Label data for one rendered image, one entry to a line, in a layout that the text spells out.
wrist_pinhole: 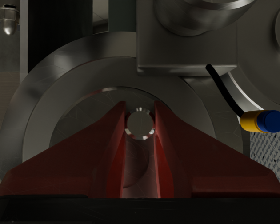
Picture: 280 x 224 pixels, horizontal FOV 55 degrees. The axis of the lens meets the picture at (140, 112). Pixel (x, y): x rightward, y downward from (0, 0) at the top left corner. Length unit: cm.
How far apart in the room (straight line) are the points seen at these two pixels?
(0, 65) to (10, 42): 34
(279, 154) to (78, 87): 26
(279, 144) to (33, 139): 28
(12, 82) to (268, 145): 44
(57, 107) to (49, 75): 2
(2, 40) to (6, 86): 319
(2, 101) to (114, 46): 40
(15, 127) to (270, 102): 15
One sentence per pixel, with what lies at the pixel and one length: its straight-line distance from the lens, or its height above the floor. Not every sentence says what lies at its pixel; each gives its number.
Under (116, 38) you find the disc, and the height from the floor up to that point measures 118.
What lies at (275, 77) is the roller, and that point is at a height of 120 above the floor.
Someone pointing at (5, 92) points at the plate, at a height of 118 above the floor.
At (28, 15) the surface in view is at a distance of 19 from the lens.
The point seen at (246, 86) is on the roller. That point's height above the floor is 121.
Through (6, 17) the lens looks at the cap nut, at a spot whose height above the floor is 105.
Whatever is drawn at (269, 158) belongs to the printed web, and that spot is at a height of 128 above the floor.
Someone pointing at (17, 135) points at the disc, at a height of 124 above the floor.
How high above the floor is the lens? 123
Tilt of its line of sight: 2 degrees down
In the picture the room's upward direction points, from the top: 180 degrees clockwise
